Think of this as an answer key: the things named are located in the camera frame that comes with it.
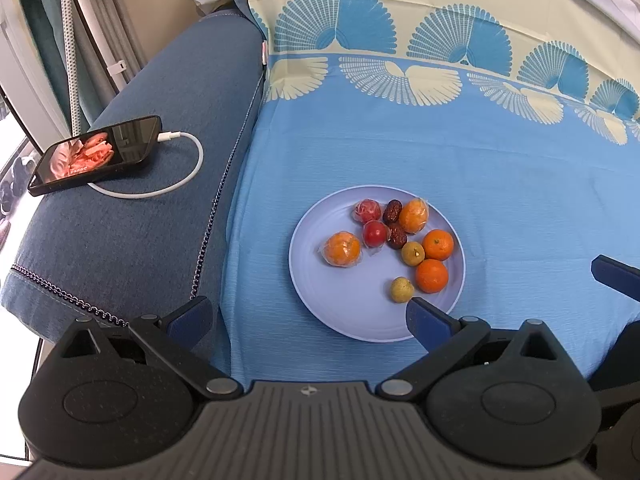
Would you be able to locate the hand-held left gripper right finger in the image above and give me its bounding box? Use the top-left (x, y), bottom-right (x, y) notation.
top-left (377, 297), bottom-right (583, 402)

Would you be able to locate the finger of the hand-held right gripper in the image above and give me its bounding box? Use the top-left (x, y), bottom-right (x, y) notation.
top-left (591, 254), bottom-right (640, 304)

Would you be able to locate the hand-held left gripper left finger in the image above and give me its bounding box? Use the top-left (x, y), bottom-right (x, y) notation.
top-left (47, 296), bottom-right (246, 402)

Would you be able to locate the small yellow-green round fruit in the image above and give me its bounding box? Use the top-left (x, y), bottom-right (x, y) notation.
top-left (401, 241), bottom-right (426, 267)
top-left (390, 277), bottom-right (415, 304)

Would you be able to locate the small bare orange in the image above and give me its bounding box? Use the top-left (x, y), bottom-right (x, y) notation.
top-left (422, 229), bottom-right (455, 261)
top-left (415, 259), bottom-right (449, 294)

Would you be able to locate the light blue round plate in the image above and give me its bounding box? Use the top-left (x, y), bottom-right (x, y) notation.
top-left (288, 185), bottom-right (467, 343)

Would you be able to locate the plastic-wrapped red fruit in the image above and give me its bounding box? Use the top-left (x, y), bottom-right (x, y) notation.
top-left (362, 220), bottom-right (391, 249)
top-left (352, 199), bottom-right (383, 223)

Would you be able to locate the plastic-wrapped orange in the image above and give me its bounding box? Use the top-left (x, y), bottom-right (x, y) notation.
top-left (398, 197), bottom-right (431, 235)
top-left (317, 230), bottom-right (363, 268)

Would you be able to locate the blue sofa cushion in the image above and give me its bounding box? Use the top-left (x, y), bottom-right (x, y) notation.
top-left (0, 12), bottom-right (268, 361)

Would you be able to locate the blue fan-print bedsheet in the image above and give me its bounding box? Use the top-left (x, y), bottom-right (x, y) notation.
top-left (220, 0), bottom-right (640, 396)

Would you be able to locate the black smartphone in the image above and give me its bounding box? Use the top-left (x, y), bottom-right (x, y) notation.
top-left (27, 115), bottom-right (162, 197)

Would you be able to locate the polka-dot covered pole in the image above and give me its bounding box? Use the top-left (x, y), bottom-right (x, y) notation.
top-left (59, 0), bottom-right (84, 137)

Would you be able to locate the white pipe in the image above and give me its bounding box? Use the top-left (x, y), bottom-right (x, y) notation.
top-left (65, 0), bottom-right (127, 92)

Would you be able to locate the white charging cable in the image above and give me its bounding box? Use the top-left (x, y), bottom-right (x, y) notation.
top-left (87, 131), bottom-right (204, 200)

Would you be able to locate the white window frame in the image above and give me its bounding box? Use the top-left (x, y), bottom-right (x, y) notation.
top-left (0, 0), bottom-right (71, 151)

